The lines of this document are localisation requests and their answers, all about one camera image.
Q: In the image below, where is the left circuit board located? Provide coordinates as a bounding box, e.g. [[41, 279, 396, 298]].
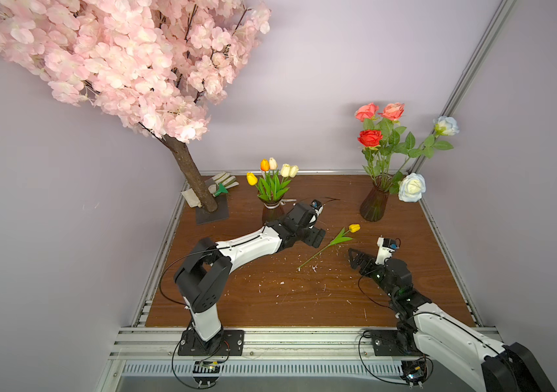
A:
[[192, 361, 222, 390]]

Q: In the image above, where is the right circuit board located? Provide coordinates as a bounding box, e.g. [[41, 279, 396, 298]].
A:
[[400, 359, 429, 388]]

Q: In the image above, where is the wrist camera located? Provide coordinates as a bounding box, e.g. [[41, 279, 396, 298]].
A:
[[310, 199, 324, 217], [376, 237, 401, 266]]

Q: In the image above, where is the left red glass vase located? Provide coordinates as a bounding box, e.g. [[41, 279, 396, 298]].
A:
[[261, 199, 296, 224]]

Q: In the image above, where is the aluminium mounting rail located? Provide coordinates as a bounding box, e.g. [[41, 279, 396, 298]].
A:
[[108, 326, 512, 378]]

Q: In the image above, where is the white rose large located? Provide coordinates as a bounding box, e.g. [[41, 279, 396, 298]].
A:
[[398, 173, 426, 203]]

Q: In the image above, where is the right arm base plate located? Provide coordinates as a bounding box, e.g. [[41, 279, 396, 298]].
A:
[[366, 329, 421, 356]]

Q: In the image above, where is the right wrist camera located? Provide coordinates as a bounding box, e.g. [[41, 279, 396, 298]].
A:
[[376, 237, 401, 266]]

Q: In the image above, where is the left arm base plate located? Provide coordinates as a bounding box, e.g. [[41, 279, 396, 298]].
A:
[[177, 329, 245, 357]]

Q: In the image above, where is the cream tulip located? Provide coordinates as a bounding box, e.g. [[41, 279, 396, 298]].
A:
[[274, 163, 291, 200], [269, 158, 278, 176], [281, 163, 299, 194]]

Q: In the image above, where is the right purple glass vase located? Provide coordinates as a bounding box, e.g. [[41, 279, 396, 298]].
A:
[[359, 178, 389, 222]]

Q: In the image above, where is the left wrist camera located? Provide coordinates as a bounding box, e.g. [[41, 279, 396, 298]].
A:
[[310, 199, 324, 217]]

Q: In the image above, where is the circuit board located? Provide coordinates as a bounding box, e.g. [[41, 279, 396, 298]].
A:
[[400, 359, 429, 388], [192, 361, 222, 390]]

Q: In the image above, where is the pink rose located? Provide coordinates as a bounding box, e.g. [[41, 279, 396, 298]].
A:
[[377, 103, 405, 147], [354, 103, 381, 131]]

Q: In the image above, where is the red rose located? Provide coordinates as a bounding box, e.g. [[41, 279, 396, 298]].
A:
[[358, 130, 383, 180]]

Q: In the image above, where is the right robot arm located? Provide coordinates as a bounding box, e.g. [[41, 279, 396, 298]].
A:
[[349, 248, 555, 391]]

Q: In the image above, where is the white rose small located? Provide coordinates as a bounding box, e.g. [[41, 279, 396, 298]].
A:
[[395, 116, 461, 175]]

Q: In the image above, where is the aluminium corner profile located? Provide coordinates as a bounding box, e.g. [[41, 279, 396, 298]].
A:
[[407, 0, 518, 178]]

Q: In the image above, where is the pink blossom artificial tree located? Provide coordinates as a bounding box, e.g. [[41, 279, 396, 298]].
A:
[[0, 0, 271, 212]]

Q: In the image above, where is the yellow tulip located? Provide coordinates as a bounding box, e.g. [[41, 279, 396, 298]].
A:
[[246, 172, 267, 201], [297, 224, 361, 270]]

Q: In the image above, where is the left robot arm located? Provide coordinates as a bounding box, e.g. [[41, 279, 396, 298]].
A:
[[174, 200, 326, 351]]

